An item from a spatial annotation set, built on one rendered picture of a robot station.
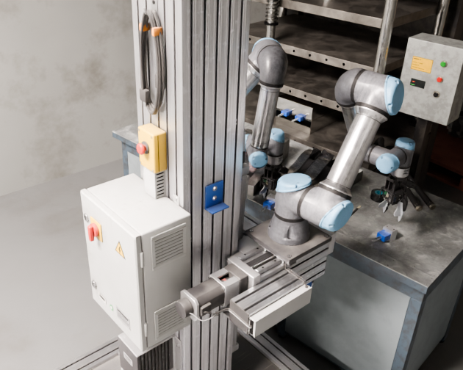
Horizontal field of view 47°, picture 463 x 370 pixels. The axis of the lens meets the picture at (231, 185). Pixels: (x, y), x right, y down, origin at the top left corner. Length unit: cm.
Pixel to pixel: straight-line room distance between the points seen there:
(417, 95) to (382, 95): 126
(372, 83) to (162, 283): 93
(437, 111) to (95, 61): 256
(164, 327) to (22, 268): 185
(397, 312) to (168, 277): 110
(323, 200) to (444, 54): 139
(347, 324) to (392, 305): 30
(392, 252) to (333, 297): 41
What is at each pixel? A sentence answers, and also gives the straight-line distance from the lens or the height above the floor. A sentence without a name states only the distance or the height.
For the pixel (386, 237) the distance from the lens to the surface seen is 239.
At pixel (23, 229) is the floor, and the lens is 394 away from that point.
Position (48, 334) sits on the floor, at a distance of 311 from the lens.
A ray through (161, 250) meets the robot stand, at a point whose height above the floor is 115.
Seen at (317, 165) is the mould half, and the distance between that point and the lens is 270.
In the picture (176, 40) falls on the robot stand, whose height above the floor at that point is 175.
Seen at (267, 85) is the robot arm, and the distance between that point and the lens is 207.
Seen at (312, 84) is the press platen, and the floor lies 104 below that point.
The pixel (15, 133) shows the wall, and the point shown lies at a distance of 423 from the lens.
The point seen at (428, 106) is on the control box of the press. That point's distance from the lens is 301.
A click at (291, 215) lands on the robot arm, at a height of 115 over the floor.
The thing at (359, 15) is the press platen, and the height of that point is 154.
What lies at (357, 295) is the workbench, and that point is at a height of 54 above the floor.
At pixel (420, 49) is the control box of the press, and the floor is 142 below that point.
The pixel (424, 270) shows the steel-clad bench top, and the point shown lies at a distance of 231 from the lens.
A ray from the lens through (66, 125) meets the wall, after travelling 437.
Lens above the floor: 214
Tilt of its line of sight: 30 degrees down
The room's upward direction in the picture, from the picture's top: 3 degrees clockwise
